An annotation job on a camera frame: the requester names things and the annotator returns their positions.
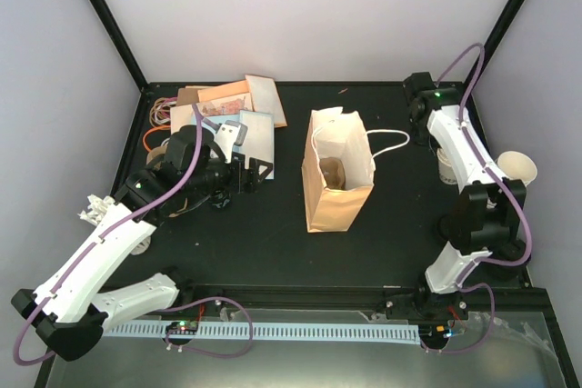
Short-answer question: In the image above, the brown pulp cup carrier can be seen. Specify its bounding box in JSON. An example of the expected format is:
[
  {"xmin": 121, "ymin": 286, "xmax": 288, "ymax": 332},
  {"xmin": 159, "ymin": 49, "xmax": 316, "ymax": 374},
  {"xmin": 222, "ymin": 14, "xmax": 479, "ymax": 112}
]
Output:
[{"xmin": 319, "ymin": 157, "xmax": 346, "ymax": 190}]

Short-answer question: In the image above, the brown paper takeout bag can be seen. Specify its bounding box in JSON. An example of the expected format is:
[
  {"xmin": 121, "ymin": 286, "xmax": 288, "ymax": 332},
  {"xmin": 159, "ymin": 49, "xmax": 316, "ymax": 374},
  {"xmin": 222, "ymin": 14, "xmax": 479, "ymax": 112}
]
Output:
[{"xmin": 301, "ymin": 106, "xmax": 411, "ymax": 234}]

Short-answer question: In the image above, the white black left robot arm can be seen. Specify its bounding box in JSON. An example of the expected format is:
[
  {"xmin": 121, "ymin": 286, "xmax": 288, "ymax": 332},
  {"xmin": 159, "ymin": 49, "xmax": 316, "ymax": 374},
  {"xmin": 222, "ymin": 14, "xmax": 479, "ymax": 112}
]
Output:
[{"xmin": 11, "ymin": 122, "xmax": 274, "ymax": 362}]

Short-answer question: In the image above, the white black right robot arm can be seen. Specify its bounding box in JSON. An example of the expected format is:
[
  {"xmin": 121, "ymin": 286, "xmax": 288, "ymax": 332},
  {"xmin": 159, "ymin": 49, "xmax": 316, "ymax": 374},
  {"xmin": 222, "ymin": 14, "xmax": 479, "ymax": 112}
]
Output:
[{"xmin": 403, "ymin": 72, "xmax": 531, "ymax": 319}]

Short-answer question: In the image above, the brown white flat paper bag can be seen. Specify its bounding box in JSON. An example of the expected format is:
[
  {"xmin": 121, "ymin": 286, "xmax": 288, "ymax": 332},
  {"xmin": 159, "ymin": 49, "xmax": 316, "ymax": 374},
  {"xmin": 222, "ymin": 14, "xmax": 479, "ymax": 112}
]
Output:
[{"xmin": 245, "ymin": 75, "xmax": 287, "ymax": 128}]

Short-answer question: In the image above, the short white cup stack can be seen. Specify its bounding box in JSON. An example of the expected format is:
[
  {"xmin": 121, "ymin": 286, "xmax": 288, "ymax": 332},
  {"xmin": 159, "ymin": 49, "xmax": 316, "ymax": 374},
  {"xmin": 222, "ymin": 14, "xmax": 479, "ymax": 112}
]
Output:
[{"xmin": 436, "ymin": 148, "xmax": 457, "ymax": 185}]

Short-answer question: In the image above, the tall white cup stack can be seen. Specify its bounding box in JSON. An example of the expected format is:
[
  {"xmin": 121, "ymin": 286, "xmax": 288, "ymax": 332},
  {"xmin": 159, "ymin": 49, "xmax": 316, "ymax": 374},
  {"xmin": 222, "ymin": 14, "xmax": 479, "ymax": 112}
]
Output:
[{"xmin": 497, "ymin": 151, "xmax": 538, "ymax": 186}]

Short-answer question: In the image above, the stack of black lids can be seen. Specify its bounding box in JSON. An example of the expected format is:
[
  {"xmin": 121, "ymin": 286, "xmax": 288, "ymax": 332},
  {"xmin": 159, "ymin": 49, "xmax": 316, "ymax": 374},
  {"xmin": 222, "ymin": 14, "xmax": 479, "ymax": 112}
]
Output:
[{"xmin": 436, "ymin": 214, "xmax": 531, "ymax": 283}]

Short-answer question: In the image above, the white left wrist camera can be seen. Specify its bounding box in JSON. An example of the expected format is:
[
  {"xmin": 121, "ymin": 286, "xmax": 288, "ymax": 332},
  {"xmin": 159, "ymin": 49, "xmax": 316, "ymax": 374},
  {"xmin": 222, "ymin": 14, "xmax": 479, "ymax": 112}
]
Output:
[{"xmin": 215, "ymin": 120, "xmax": 248, "ymax": 164}]

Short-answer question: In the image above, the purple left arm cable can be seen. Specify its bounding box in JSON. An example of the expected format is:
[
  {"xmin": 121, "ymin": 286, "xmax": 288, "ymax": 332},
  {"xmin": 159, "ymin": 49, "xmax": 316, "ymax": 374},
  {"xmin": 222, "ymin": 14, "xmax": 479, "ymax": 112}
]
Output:
[{"xmin": 12, "ymin": 102, "xmax": 255, "ymax": 366}]

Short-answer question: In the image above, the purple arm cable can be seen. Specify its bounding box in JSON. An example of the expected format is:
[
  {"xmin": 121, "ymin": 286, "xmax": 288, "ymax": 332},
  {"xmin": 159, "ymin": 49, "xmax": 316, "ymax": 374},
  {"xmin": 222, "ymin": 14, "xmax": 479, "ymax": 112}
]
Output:
[
  {"xmin": 420, "ymin": 42, "xmax": 534, "ymax": 355},
  {"xmin": 12, "ymin": 102, "xmax": 255, "ymax": 366}
]

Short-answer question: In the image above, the black enclosure frame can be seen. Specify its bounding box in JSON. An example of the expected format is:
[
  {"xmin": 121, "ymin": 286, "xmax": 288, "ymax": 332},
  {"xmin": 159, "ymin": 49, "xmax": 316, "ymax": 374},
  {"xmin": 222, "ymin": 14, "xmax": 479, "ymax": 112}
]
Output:
[{"xmin": 34, "ymin": 0, "xmax": 580, "ymax": 387}]

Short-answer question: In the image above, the bundle of bag handles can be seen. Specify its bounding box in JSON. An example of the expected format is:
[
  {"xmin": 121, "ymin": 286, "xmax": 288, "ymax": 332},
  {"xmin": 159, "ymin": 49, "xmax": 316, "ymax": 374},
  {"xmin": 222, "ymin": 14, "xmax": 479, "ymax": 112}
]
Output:
[{"xmin": 142, "ymin": 97, "xmax": 177, "ymax": 152}]

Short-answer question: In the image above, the light blue cable duct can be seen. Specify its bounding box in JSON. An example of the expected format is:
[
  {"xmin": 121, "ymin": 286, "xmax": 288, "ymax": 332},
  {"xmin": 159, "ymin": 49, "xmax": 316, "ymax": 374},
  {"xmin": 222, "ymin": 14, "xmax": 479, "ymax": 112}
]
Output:
[{"xmin": 105, "ymin": 320, "xmax": 420, "ymax": 345}]

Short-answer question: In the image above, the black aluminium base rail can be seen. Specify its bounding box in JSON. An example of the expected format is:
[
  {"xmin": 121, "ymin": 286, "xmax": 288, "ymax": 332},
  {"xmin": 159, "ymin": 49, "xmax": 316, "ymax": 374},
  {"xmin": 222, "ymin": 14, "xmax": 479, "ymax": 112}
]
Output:
[{"xmin": 173, "ymin": 284, "xmax": 551, "ymax": 322}]

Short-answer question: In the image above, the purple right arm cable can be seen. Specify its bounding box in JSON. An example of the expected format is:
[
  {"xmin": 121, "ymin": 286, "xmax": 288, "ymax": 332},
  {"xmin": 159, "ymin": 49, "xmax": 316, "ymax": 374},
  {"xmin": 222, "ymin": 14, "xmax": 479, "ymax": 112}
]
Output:
[{"xmin": 420, "ymin": 42, "xmax": 534, "ymax": 355}]

